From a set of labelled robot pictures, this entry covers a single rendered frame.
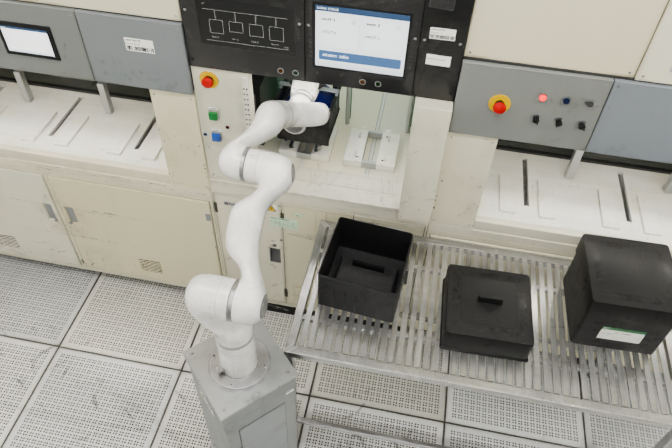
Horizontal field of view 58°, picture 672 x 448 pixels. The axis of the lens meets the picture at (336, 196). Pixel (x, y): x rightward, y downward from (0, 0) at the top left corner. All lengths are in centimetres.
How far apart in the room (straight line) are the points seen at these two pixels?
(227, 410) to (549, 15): 150
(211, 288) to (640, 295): 132
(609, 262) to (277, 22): 132
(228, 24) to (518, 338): 136
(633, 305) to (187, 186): 168
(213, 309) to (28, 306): 179
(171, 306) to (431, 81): 182
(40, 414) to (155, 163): 120
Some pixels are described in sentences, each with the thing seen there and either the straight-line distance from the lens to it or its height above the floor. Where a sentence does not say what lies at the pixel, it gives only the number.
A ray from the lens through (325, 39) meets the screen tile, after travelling 193.
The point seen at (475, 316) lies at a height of 86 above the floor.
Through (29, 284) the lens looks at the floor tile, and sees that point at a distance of 349.
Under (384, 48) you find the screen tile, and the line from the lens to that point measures 191.
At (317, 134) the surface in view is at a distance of 242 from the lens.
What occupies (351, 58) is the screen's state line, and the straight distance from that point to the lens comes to 195.
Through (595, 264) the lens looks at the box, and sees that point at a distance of 218.
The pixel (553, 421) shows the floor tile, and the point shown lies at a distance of 301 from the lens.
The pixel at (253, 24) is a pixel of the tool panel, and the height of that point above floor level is 159.
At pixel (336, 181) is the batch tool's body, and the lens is 244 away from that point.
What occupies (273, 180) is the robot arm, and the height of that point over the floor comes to 137.
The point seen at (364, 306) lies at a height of 82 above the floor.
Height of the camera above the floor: 258
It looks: 46 degrees down
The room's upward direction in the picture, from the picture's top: 2 degrees clockwise
